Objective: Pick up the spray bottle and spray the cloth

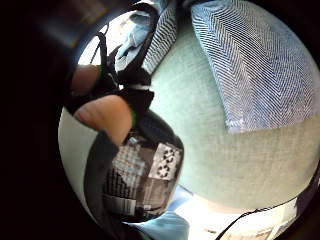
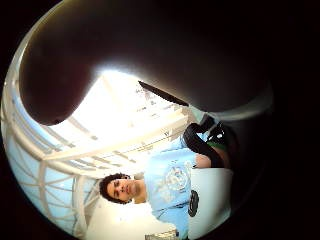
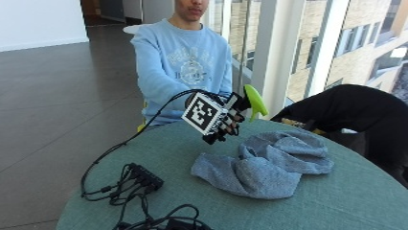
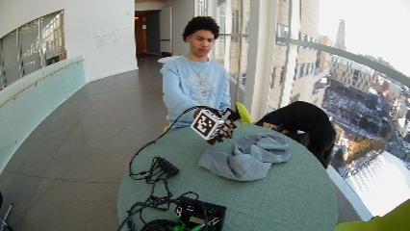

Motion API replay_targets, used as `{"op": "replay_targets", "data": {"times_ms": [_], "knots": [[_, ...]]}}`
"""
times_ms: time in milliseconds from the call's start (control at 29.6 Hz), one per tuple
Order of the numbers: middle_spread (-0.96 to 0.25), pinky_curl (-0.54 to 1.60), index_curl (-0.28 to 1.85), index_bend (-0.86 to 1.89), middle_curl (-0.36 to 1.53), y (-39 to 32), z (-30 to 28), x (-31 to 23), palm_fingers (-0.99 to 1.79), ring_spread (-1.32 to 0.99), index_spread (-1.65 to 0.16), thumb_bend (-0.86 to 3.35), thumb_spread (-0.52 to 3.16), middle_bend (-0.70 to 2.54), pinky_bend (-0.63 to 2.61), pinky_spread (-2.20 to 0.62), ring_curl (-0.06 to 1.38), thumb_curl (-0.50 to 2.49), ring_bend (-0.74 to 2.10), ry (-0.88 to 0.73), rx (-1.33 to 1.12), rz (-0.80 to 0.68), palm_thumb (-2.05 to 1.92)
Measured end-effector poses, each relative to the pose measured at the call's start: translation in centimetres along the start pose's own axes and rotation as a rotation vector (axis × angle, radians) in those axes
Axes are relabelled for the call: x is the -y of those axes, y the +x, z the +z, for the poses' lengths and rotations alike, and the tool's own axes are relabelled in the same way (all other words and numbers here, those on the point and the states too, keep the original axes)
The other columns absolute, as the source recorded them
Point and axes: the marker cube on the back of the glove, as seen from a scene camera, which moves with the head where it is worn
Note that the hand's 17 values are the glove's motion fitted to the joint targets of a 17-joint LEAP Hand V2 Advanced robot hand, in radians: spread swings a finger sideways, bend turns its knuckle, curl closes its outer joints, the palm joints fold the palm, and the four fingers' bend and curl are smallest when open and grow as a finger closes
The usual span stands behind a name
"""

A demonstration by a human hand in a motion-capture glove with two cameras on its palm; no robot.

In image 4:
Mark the white marker cube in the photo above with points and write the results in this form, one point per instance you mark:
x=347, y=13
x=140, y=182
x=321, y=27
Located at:
x=206, y=123

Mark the yellow-green chair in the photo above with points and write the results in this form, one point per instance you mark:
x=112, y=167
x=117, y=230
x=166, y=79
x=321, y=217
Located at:
x=244, y=114
x=379, y=221

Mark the grey cloth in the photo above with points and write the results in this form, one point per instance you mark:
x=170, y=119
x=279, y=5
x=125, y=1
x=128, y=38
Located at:
x=247, y=160

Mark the the person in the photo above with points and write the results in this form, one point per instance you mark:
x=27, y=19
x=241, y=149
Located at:
x=192, y=83

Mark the small black hub box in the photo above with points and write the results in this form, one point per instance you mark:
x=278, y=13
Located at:
x=166, y=165

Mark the black jacket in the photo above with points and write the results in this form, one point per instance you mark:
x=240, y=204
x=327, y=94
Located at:
x=302, y=122

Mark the white column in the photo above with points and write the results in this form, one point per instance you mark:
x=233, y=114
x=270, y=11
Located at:
x=259, y=57

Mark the black electronics box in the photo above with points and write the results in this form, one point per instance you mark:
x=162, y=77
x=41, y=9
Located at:
x=200, y=211

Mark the dark doorway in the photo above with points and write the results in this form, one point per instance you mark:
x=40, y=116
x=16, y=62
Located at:
x=146, y=33

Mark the grey window railing beam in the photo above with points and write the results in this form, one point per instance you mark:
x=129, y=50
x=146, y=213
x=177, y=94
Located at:
x=354, y=56

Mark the grey metal stand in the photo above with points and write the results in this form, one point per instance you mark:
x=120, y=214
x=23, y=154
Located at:
x=5, y=216

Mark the wooden wall handrail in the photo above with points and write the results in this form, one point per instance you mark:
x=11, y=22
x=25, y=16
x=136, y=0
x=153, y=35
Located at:
x=39, y=82

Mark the interior wall window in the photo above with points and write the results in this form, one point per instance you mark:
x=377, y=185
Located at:
x=29, y=45

